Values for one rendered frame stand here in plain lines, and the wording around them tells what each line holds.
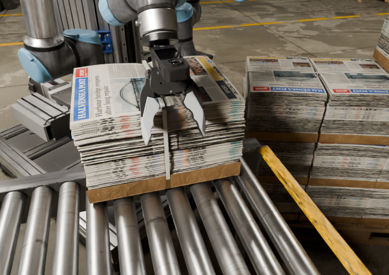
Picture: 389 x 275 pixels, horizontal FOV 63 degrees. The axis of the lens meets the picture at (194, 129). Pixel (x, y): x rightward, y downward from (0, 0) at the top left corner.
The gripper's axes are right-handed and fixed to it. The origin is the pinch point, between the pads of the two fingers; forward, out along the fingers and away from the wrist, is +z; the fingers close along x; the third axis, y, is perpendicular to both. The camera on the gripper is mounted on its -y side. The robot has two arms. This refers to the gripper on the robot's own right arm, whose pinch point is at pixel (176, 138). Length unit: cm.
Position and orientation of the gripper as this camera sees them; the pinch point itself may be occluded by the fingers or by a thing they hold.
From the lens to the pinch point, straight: 61.9
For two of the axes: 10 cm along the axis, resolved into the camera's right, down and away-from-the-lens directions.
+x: -9.6, 1.5, -2.3
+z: 1.4, 9.9, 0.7
